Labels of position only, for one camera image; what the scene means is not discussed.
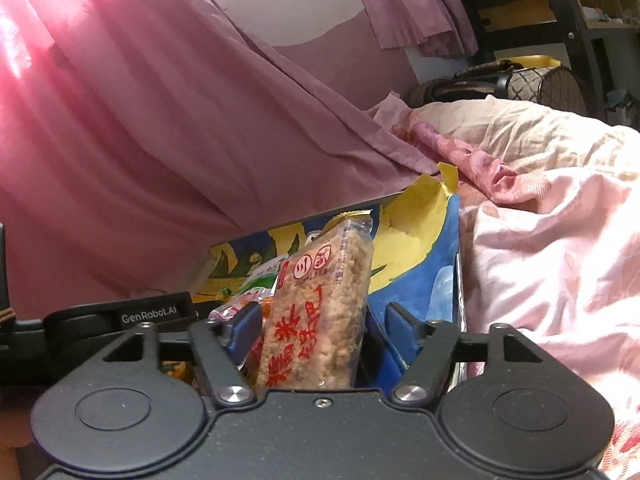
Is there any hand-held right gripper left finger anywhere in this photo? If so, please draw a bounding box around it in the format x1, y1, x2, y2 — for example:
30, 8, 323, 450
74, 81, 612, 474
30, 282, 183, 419
102, 302, 264, 407

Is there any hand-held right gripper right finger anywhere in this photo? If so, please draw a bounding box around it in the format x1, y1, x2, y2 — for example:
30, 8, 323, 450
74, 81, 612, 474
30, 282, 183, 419
385, 302, 547, 407

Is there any green and white snack packet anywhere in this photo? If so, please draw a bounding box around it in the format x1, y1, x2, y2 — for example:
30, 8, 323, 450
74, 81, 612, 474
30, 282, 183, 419
240, 255, 292, 307

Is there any rice cracker snack packet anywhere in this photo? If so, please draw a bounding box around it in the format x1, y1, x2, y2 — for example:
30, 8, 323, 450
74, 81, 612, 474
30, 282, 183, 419
255, 212, 375, 391

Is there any orange snack packet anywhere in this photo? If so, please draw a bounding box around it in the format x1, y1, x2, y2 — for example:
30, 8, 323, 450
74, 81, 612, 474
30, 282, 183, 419
207, 292, 273, 391

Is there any pink floral blanket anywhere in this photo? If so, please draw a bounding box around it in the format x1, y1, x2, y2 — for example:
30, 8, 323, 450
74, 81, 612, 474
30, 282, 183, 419
367, 90, 640, 472

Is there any pink curtain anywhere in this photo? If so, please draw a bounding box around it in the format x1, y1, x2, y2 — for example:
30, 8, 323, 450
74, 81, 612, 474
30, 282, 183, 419
0, 0, 442, 322

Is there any beige pillow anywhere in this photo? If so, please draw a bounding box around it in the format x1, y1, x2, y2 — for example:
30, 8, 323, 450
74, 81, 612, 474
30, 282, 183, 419
415, 94, 640, 182

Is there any patterned handbag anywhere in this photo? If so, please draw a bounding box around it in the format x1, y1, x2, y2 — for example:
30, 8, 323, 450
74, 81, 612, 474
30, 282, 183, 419
407, 57, 591, 122

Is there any hanging mauve cloth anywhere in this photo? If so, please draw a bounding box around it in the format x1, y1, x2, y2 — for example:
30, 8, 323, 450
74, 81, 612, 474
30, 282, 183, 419
345, 0, 482, 59

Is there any dark wooden shelf desk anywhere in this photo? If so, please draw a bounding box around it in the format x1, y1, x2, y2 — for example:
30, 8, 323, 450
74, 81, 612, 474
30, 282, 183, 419
457, 0, 640, 127

